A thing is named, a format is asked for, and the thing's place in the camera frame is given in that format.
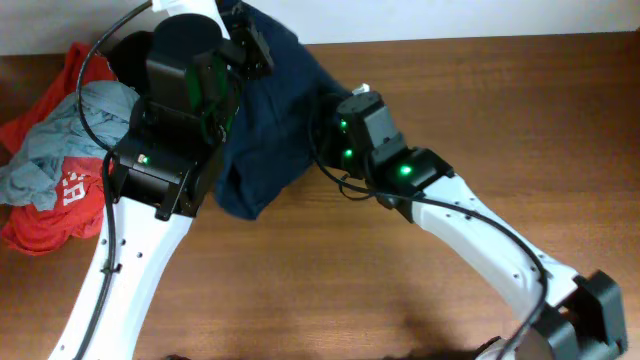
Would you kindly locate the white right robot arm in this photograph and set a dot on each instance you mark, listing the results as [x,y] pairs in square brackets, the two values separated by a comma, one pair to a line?
[561,313]

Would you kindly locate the red printed t-shirt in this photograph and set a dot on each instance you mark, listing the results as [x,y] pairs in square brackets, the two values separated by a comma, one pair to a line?
[77,194]

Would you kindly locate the grey t-shirt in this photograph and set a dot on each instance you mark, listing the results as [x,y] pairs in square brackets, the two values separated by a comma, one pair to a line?
[106,106]

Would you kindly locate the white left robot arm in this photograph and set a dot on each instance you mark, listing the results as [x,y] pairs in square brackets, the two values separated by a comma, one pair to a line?
[158,174]

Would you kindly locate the navy blue shorts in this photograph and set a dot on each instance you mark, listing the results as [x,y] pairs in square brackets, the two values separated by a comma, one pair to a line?
[269,148]

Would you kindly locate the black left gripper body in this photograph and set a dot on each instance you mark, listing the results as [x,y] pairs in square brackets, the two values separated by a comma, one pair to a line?
[244,51]

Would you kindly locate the black garment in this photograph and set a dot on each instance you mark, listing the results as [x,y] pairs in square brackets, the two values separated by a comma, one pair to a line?
[127,60]

